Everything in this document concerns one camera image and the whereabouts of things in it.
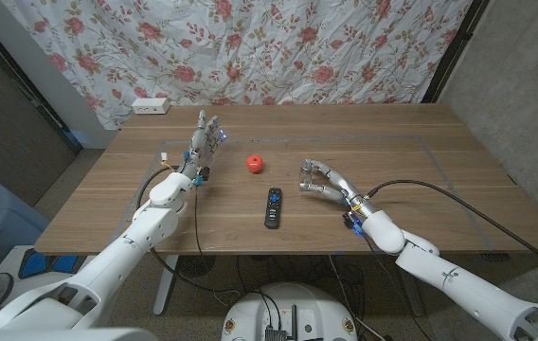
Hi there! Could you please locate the black TV remote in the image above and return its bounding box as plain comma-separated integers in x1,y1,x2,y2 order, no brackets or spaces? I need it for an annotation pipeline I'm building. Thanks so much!
263,187,283,230

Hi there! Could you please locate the round black fan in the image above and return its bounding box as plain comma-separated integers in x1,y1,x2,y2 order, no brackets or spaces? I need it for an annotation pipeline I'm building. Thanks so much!
176,255,217,278

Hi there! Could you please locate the black backdrop stand pole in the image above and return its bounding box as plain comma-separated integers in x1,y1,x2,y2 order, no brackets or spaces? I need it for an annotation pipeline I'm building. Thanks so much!
421,0,491,104

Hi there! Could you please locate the thin black cable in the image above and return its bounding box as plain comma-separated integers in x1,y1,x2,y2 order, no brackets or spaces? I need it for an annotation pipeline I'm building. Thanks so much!
193,184,206,274
363,235,436,341

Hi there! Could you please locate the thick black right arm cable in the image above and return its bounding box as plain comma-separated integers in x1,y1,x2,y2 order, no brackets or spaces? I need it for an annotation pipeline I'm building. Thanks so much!
366,178,538,278

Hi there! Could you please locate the white floor cable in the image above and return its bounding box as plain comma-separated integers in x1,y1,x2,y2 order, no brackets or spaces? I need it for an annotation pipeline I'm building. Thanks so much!
328,255,386,341

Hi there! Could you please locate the white power strip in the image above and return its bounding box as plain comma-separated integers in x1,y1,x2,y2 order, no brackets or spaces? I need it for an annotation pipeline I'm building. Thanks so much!
131,97,171,116

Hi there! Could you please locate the black frame bar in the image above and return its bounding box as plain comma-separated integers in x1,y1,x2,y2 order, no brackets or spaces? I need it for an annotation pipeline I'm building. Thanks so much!
0,9,83,155

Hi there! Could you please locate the white table leg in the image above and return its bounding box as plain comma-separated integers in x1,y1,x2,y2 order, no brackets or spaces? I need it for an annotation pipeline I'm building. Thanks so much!
152,254,180,316
394,253,425,317

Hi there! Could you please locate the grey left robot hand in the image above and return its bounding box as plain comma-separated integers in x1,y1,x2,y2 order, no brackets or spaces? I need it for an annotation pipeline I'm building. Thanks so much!
177,109,228,187

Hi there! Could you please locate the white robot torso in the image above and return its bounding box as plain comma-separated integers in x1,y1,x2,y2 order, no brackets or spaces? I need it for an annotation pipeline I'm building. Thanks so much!
221,282,359,341

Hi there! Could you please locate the floral backdrop cloth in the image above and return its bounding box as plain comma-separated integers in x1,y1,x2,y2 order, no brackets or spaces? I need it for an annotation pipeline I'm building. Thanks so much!
1,0,474,130

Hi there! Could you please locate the clear glass salt shaker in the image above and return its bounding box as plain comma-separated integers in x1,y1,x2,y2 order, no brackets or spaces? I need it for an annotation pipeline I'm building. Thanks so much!
298,160,315,191

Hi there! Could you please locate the white board with blue patches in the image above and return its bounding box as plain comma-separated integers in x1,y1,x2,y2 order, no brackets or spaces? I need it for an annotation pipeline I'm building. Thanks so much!
0,244,95,295

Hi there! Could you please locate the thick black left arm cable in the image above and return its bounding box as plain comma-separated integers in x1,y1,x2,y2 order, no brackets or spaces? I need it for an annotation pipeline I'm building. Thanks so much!
135,164,251,295

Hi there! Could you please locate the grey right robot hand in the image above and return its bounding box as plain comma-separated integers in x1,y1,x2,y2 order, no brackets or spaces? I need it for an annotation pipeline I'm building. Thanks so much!
298,159,379,219

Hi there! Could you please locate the red ball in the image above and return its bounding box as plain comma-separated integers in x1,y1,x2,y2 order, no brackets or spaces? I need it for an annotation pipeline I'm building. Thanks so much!
245,153,264,174

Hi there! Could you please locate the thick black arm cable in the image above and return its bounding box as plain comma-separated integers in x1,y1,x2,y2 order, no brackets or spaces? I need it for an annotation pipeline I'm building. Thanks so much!
135,164,251,295
366,178,538,278

